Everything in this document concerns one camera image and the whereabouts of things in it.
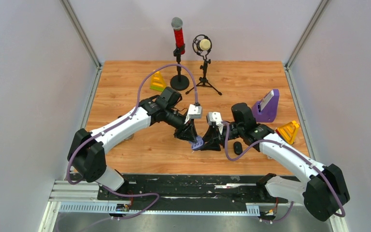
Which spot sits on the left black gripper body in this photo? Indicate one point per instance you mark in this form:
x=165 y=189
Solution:
x=179 y=125

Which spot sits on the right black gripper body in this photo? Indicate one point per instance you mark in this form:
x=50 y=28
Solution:
x=233 y=131

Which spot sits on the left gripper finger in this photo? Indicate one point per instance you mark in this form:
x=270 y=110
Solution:
x=183 y=135
x=193 y=133

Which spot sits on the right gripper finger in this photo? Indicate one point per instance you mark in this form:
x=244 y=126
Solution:
x=210 y=134
x=211 y=146

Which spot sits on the lavender earbud charging case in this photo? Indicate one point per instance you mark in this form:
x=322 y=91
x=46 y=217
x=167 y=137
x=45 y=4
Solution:
x=197 y=144

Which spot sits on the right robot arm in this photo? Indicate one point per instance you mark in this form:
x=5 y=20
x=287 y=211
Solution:
x=320 y=188

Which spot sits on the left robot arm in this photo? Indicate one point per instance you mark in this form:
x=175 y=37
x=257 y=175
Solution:
x=89 y=148

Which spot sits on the black earbud charging case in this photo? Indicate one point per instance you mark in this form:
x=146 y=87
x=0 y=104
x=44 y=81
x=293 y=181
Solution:
x=237 y=148

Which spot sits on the black round-base mic stand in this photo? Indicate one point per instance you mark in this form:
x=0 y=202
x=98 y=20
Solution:
x=179 y=82

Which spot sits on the black tripod mic stand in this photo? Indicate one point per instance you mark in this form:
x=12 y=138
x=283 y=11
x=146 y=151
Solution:
x=203 y=81

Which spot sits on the yellow green toy block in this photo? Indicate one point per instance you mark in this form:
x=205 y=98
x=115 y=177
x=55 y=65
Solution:
x=157 y=82

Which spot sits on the purple phone stand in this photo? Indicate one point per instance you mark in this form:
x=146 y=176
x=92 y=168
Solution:
x=269 y=113

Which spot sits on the white phone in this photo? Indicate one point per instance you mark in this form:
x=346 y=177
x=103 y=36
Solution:
x=266 y=99

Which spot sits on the yellow toy vehicle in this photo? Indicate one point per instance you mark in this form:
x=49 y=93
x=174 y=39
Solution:
x=289 y=131

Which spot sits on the cream condenser microphone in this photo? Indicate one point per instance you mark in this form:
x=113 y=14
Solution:
x=202 y=45

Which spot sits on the red microphone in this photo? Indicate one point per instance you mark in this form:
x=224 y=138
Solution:
x=177 y=25

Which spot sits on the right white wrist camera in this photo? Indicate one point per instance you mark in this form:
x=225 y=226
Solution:
x=214 y=119

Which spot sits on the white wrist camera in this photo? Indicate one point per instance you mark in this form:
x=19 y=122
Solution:
x=214 y=119
x=193 y=112

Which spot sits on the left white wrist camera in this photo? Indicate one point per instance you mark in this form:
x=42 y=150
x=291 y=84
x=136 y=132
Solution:
x=193 y=112

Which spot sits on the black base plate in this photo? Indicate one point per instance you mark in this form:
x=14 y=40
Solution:
x=189 y=192

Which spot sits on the white cable duct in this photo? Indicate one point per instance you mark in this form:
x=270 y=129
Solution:
x=118 y=208

